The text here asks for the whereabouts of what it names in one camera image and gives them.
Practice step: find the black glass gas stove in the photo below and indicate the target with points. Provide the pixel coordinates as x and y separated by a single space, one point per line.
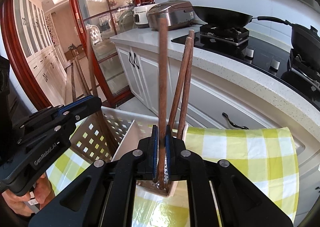
289 68

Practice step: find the person's left hand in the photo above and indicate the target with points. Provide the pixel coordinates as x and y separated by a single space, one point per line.
43 194

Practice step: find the black wok pan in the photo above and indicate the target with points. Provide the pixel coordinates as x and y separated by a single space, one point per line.
222 18

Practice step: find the silver rice cooker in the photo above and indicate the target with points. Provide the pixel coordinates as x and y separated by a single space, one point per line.
178 13

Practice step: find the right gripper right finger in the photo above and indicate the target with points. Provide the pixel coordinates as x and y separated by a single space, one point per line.
218 193

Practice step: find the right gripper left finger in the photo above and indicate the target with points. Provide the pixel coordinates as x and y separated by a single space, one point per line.
104 194

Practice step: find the green checkered tablecloth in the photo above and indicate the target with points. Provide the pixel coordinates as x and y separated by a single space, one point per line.
218 193

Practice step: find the white electric cooker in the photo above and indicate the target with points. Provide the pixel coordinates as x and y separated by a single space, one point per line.
140 14

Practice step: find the black lidded pot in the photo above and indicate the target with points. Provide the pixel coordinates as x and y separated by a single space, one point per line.
305 40

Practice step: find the white ornate dining chair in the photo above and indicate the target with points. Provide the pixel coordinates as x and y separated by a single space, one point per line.
95 34

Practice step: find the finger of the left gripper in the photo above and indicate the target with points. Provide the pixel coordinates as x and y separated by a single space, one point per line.
82 108
49 111

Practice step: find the red wooden sliding door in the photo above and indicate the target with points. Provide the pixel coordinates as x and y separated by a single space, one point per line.
41 38

